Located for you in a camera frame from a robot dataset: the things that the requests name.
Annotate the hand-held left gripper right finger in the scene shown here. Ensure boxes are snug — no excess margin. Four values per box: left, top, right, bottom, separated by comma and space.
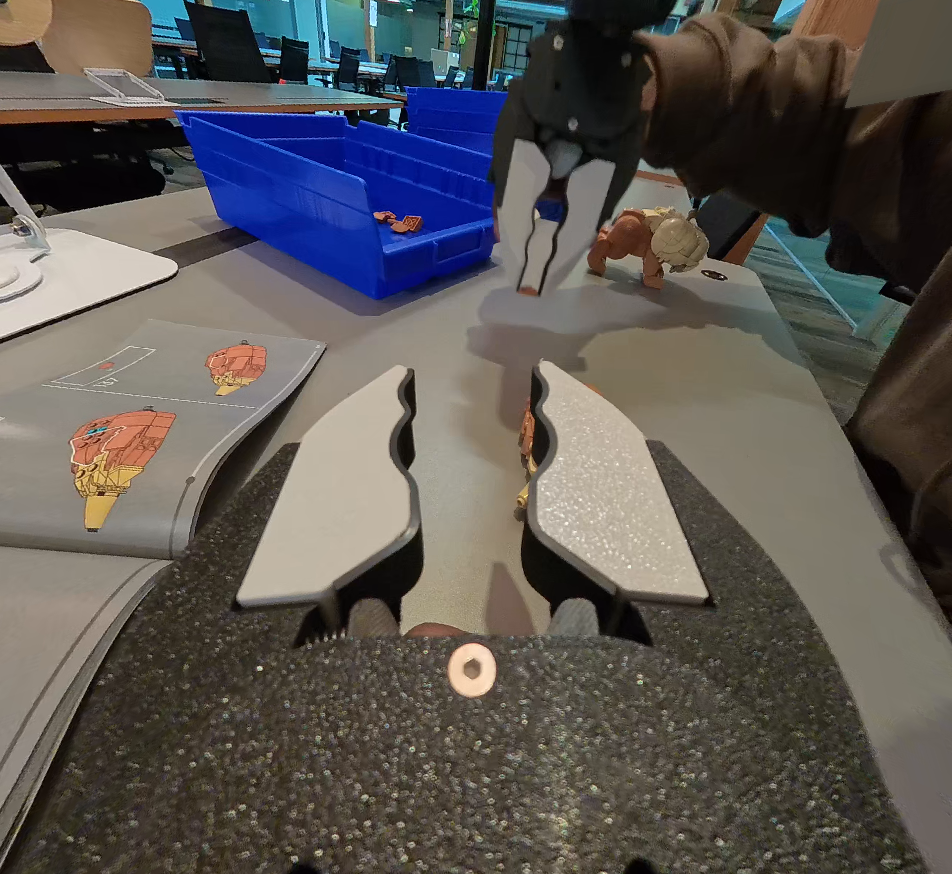
519, 359, 713, 607

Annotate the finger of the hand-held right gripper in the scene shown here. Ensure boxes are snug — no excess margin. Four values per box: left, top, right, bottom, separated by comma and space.
494, 137, 555, 296
540, 157, 617, 296

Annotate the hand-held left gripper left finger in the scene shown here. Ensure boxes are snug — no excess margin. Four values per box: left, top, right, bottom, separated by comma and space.
235, 365, 425, 611

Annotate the orange brick-built toy limb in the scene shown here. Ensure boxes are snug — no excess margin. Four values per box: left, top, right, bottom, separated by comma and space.
513, 381, 605, 524

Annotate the blue plastic bin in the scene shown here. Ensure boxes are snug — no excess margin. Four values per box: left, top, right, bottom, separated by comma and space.
176, 110, 499, 301
405, 87, 514, 155

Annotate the person's right forearm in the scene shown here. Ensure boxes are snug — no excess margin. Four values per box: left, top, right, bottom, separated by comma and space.
640, 12, 952, 295

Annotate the grey desk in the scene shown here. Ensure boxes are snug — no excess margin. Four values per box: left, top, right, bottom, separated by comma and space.
0, 171, 952, 874

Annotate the long wood-edged desk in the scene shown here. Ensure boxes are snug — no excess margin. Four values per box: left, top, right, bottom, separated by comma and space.
0, 70, 405, 125

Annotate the brick-built toy figure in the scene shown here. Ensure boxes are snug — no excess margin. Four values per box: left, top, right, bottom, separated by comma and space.
588, 206, 710, 289

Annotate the grey instruction booklet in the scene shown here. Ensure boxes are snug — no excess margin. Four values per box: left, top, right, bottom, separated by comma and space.
0, 318, 328, 808

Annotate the black office chair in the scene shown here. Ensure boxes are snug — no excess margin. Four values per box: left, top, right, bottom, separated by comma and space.
183, 0, 272, 82

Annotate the clear stand with round foot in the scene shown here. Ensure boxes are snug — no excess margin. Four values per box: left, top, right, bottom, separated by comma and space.
0, 166, 53, 304

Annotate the clear acrylic stand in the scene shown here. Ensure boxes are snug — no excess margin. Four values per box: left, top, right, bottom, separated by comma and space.
82, 68, 166, 106

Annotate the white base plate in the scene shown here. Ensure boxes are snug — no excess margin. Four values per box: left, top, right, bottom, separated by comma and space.
0, 229, 179, 343

